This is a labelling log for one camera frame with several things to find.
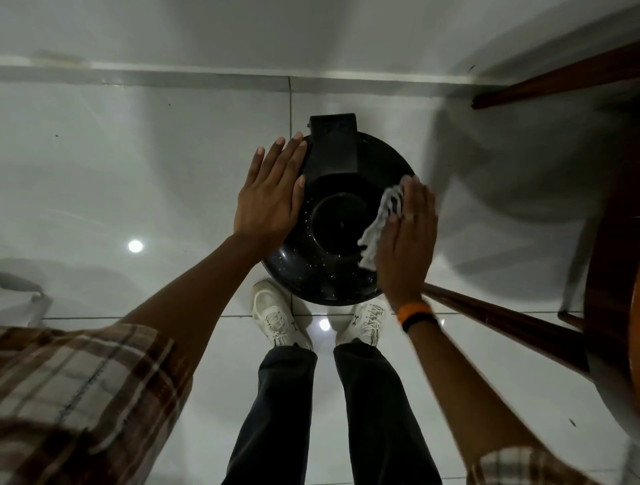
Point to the person's right forearm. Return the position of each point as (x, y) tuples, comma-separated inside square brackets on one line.
[(460, 389)]

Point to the white sneaker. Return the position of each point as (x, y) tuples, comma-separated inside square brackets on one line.
[(277, 317), (365, 322)]

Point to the person's left middle finger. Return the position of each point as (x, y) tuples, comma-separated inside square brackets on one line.
[(289, 157)]

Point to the person's right fingers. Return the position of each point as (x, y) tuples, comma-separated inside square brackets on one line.
[(419, 200)]

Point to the person's left hand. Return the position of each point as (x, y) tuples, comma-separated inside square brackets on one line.
[(267, 200)]

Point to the white right sneaker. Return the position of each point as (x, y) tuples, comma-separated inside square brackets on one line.
[(365, 322)]

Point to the white cleaning cloth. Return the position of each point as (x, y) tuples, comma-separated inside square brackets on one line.
[(382, 225)]

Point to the brown plaid shirt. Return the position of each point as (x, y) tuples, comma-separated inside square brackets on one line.
[(85, 399)]

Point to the dark trousers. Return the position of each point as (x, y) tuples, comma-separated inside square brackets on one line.
[(370, 424)]

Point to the brown wooden table leg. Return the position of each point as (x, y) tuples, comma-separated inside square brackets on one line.
[(560, 77), (571, 320), (510, 327)]

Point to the round brown wooden table top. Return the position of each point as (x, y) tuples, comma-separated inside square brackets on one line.
[(612, 300)]

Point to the person's left little finger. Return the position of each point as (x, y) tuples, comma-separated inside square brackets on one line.
[(255, 167)]

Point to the white left sneaker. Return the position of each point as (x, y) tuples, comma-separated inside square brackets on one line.
[(277, 317)]

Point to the person's left thumb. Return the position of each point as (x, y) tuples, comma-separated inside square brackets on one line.
[(300, 190)]

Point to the orange and black wristband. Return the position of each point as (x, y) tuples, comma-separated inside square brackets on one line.
[(414, 312)]

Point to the person's left forearm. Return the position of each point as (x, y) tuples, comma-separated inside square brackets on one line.
[(195, 290)]

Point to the person's right hand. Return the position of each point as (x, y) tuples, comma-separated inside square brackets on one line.
[(407, 255)]

